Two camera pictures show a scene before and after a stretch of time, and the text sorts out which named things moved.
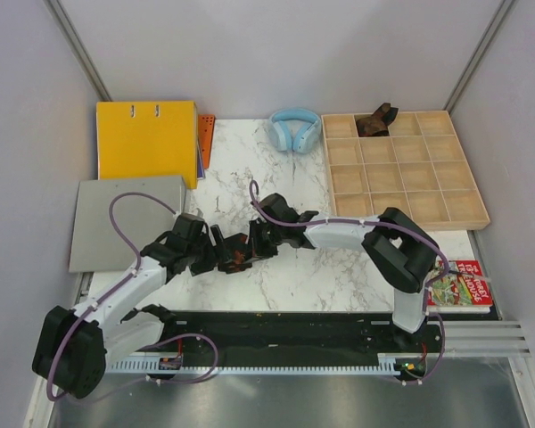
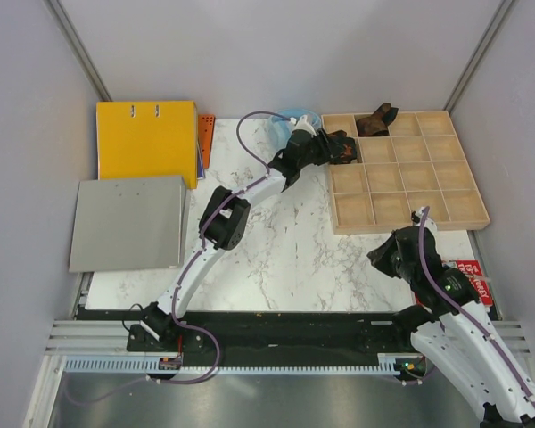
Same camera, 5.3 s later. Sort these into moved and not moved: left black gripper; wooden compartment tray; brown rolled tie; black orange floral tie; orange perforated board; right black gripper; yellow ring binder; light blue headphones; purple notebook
Moved: left black gripper; right black gripper; black orange floral tie
Not moved: light blue headphones; yellow ring binder; purple notebook; brown rolled tie; orange perforated board; wooden compartment tray
